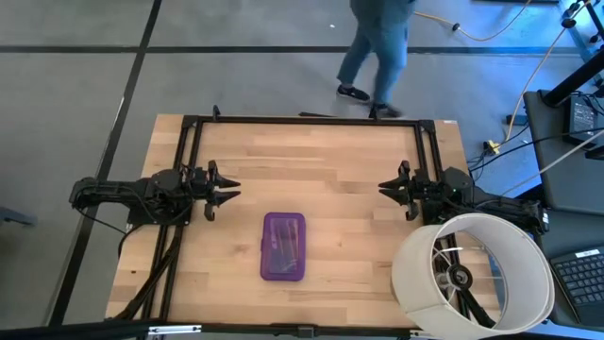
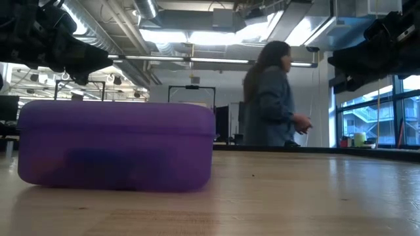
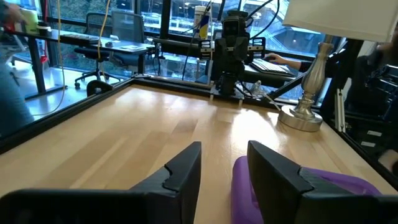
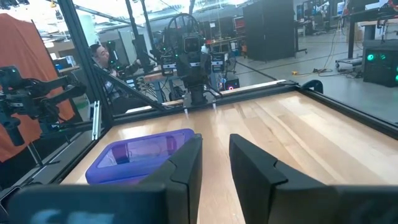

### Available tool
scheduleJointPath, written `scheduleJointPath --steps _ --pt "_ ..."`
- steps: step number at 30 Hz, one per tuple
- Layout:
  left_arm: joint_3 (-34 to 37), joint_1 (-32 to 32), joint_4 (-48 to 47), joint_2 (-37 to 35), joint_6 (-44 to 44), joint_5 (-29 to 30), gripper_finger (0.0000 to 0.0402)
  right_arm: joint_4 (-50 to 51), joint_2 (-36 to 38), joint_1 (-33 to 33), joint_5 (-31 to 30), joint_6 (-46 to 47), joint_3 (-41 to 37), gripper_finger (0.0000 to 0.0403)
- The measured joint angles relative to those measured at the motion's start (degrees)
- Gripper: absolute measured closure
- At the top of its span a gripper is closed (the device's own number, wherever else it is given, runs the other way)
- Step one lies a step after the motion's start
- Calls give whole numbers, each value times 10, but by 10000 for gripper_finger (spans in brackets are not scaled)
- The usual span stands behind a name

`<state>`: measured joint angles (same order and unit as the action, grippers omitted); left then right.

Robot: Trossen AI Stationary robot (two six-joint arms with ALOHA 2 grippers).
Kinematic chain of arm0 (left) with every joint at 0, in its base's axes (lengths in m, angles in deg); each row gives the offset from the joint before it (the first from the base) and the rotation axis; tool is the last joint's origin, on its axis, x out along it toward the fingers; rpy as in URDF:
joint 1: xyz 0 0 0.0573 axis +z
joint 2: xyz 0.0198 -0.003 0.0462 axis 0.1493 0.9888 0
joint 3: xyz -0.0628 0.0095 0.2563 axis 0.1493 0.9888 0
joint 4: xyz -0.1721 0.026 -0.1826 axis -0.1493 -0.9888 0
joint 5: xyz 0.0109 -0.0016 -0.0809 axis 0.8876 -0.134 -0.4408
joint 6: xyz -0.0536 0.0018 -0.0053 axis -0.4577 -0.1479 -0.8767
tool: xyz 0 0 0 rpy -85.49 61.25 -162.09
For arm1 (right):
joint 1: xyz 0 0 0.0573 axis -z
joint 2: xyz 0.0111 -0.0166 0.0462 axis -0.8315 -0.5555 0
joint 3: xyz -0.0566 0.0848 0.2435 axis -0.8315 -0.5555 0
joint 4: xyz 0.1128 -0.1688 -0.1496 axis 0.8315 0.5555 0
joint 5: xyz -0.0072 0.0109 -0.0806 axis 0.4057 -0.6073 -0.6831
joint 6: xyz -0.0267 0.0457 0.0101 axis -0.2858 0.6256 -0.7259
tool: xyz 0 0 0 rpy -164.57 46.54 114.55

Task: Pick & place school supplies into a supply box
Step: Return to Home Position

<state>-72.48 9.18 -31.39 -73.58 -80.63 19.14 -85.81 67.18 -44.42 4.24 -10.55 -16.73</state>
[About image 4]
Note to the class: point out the silver aluminium bracket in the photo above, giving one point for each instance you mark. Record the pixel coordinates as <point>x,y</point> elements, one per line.
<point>96,121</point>

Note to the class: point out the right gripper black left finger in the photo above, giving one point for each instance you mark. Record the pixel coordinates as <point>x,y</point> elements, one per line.
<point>183,186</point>

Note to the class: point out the black frame clamp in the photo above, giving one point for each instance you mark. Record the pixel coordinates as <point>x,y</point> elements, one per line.
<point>317,84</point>

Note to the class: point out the orange cloth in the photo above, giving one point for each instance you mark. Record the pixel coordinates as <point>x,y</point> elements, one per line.
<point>25,46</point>

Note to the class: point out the person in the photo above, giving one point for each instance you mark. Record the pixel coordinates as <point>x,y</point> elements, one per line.
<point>101,56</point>

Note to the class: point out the small black box red light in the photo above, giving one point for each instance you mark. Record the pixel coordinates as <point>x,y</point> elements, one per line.
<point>231,84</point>

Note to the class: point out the black background robot arm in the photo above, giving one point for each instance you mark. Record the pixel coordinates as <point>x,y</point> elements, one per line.
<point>31,93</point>

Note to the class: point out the tall black cabinet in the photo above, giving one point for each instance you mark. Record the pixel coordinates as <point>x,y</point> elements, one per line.
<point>269,31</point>

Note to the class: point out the purple plastic supply box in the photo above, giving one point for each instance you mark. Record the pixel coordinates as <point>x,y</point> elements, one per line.
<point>130,155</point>

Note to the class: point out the black computer with green lights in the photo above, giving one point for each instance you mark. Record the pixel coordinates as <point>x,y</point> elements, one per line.
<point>379,71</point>

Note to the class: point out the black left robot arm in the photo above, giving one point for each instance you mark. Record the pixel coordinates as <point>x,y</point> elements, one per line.
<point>197,95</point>

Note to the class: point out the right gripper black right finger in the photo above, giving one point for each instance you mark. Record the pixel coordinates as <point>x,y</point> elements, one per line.
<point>258,180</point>

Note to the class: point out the black background desk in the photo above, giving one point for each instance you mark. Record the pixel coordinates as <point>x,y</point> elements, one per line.
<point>351,31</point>

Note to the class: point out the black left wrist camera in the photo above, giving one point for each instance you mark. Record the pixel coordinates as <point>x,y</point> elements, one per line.
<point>191,43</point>

